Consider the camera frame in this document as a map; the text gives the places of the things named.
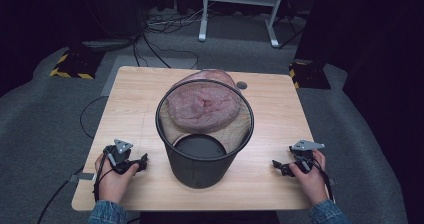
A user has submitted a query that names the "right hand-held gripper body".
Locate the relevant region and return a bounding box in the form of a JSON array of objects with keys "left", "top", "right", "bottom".
[{"left": 288, "top": 139, "right": 326, "bottom": 176}]

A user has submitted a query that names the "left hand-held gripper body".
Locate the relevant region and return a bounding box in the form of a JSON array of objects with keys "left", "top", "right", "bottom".
[{"left": 103, "top": 138, "right": 141, "bottom": 176}]

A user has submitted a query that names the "black mesh trash bin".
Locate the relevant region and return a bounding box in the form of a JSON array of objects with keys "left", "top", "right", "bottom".
[{"left": 154, "top": 79, "right": 255, "bottom": 189}]

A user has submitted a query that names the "person's right hand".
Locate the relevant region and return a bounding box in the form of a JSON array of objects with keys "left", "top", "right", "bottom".
[{"left": 288, "top": 149, "right": 330, "bottom": 207}]

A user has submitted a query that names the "person's left hand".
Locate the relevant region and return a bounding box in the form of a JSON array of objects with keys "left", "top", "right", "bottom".
[{"left": 94, "top": 153, "right": 140, "bottom": 204}]

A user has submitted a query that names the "yellow black striped base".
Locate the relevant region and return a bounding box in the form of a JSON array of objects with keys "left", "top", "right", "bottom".
[
  {"left": 48, "top": 48, "right": 106, "bottom": 81},
  {"left": 288, "top": 59, "right": 332, "bottom": 91}
]

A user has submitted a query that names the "left hand-held gripper black cable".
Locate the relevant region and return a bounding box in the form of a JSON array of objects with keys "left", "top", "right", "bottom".
[{"left": 93, "top": 150, "right": 116, "bottom": 203}]

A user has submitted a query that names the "hand-held gripper black cable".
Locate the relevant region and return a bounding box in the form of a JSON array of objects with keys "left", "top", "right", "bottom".
[
  {"left": 93, "top": 150, "right": 116, "bottom": 203},
  {"left": 311, "top": 157, "right": 336, "bottom": 202}
]

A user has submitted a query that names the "right hand-held gripper black cable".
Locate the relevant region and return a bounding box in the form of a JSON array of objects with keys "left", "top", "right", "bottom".
[{"left": 311, "top": 157, "right": 336, "bottom": 202}]

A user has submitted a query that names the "grey bracket at table edge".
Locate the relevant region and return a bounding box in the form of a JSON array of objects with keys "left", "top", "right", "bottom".
[{"left": 69, "top": 171, "right": 97, "bottom": 184}]

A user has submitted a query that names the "black floor cable loop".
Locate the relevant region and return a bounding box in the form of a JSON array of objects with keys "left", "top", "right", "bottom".
[{"left": 79, "top": 95, "right": 110, "bottom": 140}]

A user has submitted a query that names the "bundle of floor cables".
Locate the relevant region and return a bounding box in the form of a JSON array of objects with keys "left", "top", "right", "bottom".
[{"left": 132, "top": 2, "right": 216, "bottom": 70}]

